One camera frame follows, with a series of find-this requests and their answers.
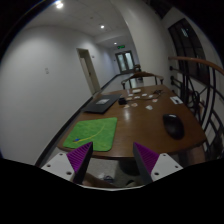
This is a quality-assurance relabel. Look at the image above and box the black computer mouse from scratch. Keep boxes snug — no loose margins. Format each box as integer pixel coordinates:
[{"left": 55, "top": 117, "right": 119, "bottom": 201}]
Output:
[{"left": 163, "top": 114, "right": 185, "bottom": 140}]

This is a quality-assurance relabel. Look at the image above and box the wooden chair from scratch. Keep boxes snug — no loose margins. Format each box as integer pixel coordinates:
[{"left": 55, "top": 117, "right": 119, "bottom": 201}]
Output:
[{"left": 121, "top": 71, "right": 164, "bottom": 90}]

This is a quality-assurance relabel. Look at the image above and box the black metal railing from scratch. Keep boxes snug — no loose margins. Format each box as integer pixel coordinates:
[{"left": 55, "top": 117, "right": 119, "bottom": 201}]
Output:
[{"left": 168, "top": 56, "right": 224, "bottom": 160}]

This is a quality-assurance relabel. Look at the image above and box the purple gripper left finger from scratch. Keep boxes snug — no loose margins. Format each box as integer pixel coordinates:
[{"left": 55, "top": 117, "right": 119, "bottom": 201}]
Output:
[{"left": 67, "top": 142, "right": 93, "bottom": 184}]

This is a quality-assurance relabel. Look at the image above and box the double glass door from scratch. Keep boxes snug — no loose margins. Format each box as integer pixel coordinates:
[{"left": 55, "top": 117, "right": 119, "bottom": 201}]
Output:
[{"left": 115, "top": 51, "right": 135, "bottom": 74}]

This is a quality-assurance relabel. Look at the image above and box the small black box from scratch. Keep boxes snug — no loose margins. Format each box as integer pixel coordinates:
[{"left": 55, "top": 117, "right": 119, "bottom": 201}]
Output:
[{"left": 118, "top": 97, "right": 127, "bottom": 105}]

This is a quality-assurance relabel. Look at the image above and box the black laptop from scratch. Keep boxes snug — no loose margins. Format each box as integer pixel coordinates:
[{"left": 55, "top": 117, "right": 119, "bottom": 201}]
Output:
[{"left": 82, "top": 94, "right": 120, "bottom": 114}]

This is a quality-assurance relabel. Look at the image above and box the white side door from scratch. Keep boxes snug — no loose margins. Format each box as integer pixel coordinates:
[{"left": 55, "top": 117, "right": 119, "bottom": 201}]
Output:
[{"left": 77, "top": 48, "right": 100, "bottom": 94}]

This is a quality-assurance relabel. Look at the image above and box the green mouse pad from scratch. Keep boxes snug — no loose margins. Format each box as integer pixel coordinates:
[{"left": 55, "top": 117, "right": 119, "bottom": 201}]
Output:
[{"left": 63, "top": 117, "right": 118, "bottom": 152}]

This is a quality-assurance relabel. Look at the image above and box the black cable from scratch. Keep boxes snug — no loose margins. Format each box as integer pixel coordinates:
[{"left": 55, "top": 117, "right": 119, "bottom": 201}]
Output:
[{"left": 149, "top": 88, "right": 165, "bottom": 100}]

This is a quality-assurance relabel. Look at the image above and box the white paper card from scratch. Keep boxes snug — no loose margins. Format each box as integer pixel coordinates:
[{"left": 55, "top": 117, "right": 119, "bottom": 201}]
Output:
[{"left": 146, "top": 105, "right": 153, "bottom": 110}]

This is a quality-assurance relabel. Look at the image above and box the white booklet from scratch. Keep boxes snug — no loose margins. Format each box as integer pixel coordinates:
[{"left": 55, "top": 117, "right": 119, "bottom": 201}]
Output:
[{"left": 170, "top": 96, "right": 183, "bottom": 104}]

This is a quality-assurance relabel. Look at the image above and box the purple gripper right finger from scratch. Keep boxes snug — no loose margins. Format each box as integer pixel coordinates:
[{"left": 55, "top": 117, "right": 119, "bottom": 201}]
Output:
[{"left": 133, "top": 142, "right": 159, "bottom": 185}]

